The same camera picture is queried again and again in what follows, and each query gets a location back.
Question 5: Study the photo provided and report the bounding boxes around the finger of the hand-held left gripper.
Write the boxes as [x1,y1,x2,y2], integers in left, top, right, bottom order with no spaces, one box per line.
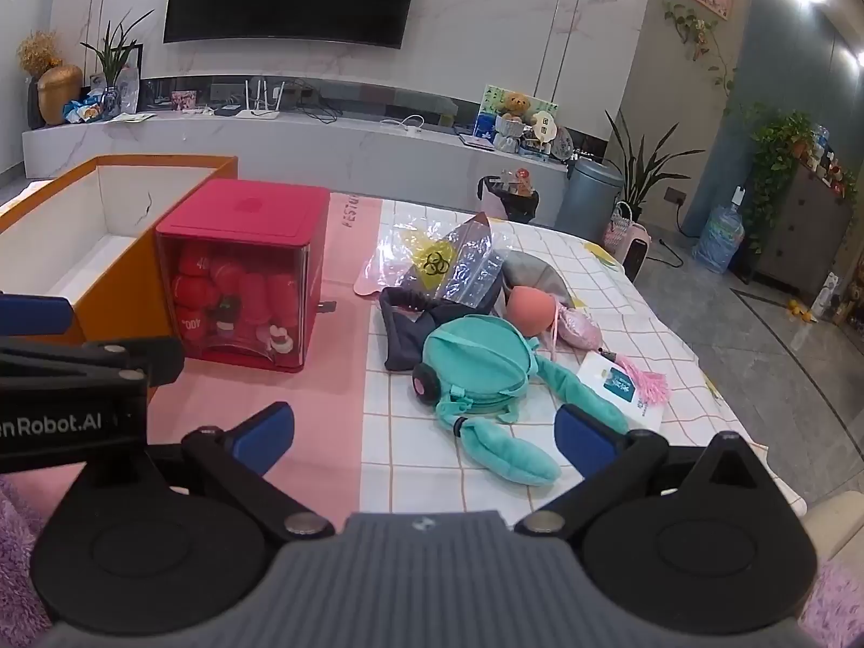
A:
[0,339,185,394]
[0,292,74,339]

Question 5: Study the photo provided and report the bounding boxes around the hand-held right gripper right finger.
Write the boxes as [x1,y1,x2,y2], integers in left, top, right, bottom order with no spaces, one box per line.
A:
[513,403,789,542]

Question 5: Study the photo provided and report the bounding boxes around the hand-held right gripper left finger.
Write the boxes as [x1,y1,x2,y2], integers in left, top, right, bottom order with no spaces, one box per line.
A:
[145,401,336,542]

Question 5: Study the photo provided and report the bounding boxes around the orange box with white inside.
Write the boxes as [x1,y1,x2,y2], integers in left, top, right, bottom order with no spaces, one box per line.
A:
[0,155,239,406]

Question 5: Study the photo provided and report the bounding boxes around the pink tassel pouch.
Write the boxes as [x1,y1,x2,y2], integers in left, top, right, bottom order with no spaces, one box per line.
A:
[540,302,673,407]

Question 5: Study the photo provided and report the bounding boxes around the teal plush backpack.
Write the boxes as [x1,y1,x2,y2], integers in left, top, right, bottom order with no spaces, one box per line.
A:
[411,314,632,487]

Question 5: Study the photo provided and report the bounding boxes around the salmon pink soft ball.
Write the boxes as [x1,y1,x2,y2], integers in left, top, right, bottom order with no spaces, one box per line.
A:
[506,287,563,340]

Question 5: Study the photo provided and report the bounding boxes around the navy cloth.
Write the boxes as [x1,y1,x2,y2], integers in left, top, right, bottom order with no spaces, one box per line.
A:
[378,285,507,374]

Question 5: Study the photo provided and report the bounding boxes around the clear bag with yellow label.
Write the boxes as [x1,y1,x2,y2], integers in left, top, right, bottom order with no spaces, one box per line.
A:
[371,212,509,313]

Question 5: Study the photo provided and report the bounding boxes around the pile of red plush balls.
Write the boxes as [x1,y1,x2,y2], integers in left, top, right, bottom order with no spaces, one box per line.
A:
[168,243,305,359]

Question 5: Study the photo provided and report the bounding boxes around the purple fuzzy blanket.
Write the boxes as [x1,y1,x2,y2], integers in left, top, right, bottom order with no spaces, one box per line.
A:
[0,469,861,648]

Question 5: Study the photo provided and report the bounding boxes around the pink heater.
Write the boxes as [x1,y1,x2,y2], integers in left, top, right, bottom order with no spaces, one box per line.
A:
[624,229,653,282]

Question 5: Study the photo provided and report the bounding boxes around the pink white basket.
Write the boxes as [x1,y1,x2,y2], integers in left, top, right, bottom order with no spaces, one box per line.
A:
[602,202,639,252]

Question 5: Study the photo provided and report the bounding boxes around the gold vase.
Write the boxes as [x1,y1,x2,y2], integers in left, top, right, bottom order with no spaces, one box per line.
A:
[37,64,85,126]

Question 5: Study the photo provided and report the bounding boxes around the red box with clear front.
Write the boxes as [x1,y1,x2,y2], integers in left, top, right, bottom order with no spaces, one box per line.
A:
[155,179,332,374]

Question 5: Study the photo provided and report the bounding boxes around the grey trash can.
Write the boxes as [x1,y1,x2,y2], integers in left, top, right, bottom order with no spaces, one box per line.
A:
[555,158,626,245]

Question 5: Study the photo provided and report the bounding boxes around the blue water bottle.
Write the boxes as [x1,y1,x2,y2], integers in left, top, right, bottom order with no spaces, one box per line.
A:
[691,201,747,275]

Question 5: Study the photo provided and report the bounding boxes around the pink bin with black bag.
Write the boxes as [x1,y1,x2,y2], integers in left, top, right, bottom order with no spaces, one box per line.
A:
[477,174,542,224]

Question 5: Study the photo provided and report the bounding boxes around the dried yellow flowers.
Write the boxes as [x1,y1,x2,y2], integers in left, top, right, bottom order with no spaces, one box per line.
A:
[17,30,66,79]

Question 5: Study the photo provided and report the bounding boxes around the tall snake plant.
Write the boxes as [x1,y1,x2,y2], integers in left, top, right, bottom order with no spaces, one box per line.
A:
[604,108,707,225]

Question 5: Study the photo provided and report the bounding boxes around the green leafy potted plant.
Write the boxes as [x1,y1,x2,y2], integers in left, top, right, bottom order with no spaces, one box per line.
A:
[79,10,156,117]

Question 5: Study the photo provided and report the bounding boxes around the white marble console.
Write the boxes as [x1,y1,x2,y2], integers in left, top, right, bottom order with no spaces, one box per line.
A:
[22,106,575,218]

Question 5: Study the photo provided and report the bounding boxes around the white router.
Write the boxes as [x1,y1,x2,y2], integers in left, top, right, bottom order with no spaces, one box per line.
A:
[233,79,285,120]

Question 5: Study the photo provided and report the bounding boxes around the grey cabinet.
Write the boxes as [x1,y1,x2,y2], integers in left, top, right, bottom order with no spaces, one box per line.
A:
[746,162,859,292]

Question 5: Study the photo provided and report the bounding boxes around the green picture board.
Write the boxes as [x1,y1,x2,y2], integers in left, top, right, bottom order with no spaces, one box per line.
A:
[478,84,560,144]

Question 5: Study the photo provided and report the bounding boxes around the trailing ivy plant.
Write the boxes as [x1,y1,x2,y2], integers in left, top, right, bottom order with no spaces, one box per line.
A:
[741,104,818,252]

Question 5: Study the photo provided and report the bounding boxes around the hanging vine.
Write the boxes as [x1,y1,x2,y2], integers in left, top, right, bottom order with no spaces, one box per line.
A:
[661,0,738,113]

